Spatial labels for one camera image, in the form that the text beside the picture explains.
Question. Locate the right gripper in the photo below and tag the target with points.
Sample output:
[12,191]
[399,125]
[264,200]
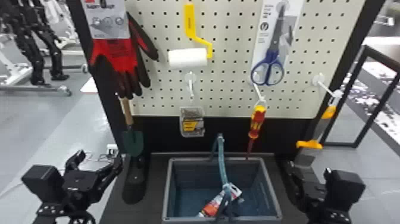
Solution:
[312,198]

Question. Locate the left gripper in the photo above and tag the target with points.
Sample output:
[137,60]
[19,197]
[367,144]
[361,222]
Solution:
[81,186]

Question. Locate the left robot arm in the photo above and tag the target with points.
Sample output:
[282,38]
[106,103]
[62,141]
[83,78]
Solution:
[59,214]

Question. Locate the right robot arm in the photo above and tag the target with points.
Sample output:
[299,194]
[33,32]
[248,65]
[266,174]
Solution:
[331,218]

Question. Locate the white power strip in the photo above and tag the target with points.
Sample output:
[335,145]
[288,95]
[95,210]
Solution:
[112,149]

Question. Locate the yellow grey hand saw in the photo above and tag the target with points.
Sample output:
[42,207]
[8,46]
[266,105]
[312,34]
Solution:
[312,144]

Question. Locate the green trowel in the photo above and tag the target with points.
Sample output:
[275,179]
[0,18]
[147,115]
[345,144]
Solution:
[132,142]

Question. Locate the red yellow screwdriver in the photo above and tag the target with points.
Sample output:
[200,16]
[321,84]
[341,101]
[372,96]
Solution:
[257,120]

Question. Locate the red white tube packet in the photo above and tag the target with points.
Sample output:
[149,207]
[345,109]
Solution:
[215,204]

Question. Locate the blue basket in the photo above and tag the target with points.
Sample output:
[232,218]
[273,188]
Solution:
[187,187]

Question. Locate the clear screw box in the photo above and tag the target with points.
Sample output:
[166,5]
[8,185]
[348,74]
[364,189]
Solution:
[192,122]

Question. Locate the black side table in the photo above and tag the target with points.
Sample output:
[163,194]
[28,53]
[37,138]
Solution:
[375,94]

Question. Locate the red black gloves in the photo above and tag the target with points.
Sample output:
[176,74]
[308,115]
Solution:
[115,56]

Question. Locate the white pegboard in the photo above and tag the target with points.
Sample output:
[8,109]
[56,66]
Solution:
[228,84]

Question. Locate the blue scissors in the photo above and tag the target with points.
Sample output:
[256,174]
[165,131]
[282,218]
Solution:
[269,59]

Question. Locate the yellow white paint roller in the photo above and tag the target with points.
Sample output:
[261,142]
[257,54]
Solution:
[187,58]

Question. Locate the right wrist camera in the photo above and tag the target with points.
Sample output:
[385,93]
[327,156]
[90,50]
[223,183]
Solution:
[345,189]

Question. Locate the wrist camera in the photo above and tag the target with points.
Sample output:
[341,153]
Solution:
[42,183]
[345,189]

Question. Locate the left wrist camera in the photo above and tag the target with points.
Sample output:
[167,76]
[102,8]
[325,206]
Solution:
[42,183]

